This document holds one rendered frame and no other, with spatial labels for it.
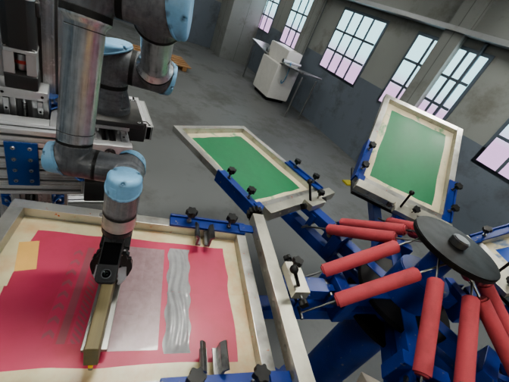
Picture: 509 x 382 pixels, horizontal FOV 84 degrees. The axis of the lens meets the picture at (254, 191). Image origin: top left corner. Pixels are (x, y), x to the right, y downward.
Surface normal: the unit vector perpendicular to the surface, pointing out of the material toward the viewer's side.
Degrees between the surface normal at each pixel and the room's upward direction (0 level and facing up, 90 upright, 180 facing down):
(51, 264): 0
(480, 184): 90
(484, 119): 90
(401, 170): 32
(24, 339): 0
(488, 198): 90
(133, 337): 0
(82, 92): 78
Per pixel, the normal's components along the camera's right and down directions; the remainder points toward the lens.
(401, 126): 0.14, -0.42
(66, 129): 0.02, 0.36
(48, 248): 0.35, -0.77
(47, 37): 0.41, 0.63
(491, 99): -0.84, -0.02
